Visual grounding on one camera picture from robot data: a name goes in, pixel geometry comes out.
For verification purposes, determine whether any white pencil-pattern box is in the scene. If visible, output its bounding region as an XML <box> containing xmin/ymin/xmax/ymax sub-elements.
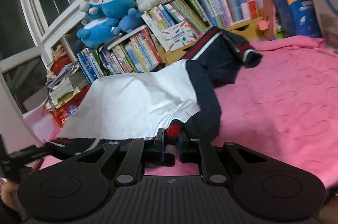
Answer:
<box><xmin>162</xmin><ymin>21</ymin><xmax>195</xmax><ymax>52</ymax></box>

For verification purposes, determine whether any blue bear plush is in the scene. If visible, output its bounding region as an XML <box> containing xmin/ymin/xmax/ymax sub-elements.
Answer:
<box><xmin>77</xmin><ymin>8</ymin><xmax>143</xmax><ymax>49</ymax></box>

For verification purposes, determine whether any stack of papers on crate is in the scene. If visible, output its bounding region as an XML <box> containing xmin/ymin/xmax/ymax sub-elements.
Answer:
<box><xmin>45</xmin><ymin>64</ymin><xmax>88</xmax><ymax>111</ymax></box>

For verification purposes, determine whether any blue Doraemon plush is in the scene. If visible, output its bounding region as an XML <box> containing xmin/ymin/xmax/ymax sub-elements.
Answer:
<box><xmin>79</xmin><ymin>0</ymin><xmax>135</xmax><ymax>20</ymax></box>

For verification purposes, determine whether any blue paper gift bag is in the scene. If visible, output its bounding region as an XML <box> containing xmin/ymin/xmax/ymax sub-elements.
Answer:
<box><xmin>273</xmin><ymin>0</ymin><xmax>321</xmax><ymax>38</ymax></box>

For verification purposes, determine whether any navy and white jacket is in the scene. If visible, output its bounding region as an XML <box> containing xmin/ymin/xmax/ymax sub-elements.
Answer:
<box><xmin>46</xmin><ymin>34</ymin><xmax>262</xmax><ymax>160</ymax></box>

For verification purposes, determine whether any red plastic crate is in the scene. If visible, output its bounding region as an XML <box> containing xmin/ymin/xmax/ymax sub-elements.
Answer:
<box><xmin>48</xmin><ymin>84</ymin><xmax>90</xmax><ymax>127</ymax></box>

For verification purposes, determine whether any wooden desktop drawer shelf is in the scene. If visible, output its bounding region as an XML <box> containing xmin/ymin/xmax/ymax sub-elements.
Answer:
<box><xmin>155</xmin><ymin>17</ymin><xmax>263</xmax><ymax>65</ymax></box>

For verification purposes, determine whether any pink rabbit-print blanket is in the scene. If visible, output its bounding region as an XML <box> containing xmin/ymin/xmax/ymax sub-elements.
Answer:
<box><xmin>39</xmin><ymin>35</ymin><xmax>338</xmax><ymax>191</ymax></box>

